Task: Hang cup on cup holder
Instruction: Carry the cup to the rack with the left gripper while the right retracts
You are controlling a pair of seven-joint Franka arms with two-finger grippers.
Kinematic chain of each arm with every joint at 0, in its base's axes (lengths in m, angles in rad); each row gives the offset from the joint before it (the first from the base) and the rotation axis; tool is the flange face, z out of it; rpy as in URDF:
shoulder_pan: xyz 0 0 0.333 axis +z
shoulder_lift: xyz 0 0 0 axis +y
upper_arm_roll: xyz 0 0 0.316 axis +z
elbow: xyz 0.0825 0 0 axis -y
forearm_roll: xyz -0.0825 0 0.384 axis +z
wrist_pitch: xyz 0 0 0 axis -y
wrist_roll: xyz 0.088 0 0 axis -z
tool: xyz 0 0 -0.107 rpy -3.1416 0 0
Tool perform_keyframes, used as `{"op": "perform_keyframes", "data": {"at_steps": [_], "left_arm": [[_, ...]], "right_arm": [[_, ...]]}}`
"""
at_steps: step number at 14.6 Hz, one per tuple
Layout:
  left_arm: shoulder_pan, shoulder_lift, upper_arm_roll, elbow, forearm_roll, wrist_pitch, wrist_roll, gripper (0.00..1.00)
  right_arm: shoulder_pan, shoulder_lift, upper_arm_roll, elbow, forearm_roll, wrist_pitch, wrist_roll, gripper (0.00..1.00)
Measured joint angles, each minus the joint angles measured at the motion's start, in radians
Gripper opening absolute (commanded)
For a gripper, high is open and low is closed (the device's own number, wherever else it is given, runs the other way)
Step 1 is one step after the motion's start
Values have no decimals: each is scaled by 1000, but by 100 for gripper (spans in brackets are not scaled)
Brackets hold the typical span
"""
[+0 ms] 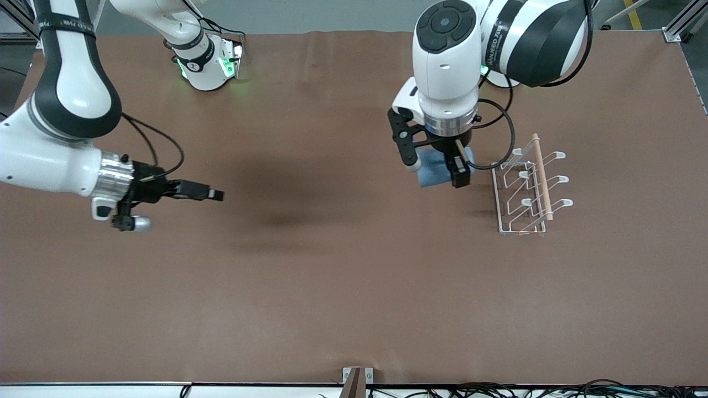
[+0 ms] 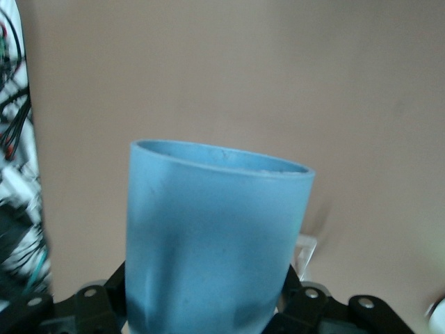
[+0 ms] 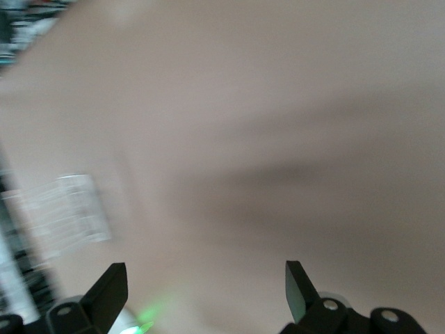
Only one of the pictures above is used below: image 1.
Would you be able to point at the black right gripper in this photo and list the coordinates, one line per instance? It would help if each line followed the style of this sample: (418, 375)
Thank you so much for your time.
(148, 187)

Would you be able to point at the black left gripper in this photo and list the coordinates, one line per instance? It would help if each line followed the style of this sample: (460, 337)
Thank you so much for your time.
(447, 143)

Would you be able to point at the blue plastic cup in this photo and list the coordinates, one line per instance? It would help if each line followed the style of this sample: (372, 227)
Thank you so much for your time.
(431, 171)

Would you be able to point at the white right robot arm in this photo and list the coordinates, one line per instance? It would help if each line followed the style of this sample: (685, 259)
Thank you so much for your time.
(66, 83)

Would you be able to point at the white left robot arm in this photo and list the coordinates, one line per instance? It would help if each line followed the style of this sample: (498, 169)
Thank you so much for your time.
(448, 66)

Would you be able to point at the brown table cover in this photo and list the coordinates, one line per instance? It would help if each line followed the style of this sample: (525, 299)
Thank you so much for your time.
(332, 249)

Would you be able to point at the aluminium frame post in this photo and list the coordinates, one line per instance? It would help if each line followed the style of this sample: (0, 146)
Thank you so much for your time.
(677, 27)
(22, 19)

